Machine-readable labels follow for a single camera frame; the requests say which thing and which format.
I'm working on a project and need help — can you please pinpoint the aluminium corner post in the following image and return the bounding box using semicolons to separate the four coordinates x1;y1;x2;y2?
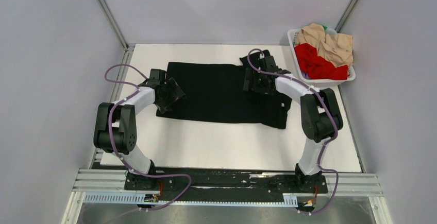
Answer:
97;0;129;51
335;0;360;32

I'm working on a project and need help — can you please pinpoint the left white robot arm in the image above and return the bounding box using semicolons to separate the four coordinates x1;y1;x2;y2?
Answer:
93;69;186;189

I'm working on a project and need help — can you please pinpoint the black t shirt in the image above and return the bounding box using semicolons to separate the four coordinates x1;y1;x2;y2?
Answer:
156;53;292;129

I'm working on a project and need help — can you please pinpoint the beige t shirt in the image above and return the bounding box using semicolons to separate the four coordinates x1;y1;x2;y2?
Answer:
295;23;354;67

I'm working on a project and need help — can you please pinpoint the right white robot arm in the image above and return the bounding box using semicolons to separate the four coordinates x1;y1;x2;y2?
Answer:
240;54;343;192

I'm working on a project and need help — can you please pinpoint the white slotted cable duct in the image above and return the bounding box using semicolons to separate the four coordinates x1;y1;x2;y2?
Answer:
83;192;298;208

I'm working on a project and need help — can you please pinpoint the red t shirt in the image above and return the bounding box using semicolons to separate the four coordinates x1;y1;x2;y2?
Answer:
294;43;349;80

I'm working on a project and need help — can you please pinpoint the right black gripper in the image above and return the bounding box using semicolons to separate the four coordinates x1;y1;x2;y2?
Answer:
243;68;274;96

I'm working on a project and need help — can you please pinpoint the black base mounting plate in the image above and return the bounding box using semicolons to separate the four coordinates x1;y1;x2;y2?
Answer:
124;167;328;199

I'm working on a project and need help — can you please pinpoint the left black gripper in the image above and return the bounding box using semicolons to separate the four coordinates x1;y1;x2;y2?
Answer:
155;78;186;114

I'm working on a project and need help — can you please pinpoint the white laundry basket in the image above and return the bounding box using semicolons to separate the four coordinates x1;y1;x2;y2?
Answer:
287;28;356;88

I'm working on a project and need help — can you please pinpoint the left aluminium corner post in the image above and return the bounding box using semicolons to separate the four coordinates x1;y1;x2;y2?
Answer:
97;0;129;51

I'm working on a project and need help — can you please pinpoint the right aluminium corner post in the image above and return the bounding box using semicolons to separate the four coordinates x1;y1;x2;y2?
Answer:
335;0;360;32

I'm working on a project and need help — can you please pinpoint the aluminium front frame rail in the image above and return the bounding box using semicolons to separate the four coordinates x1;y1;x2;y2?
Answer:
72;169;383;197

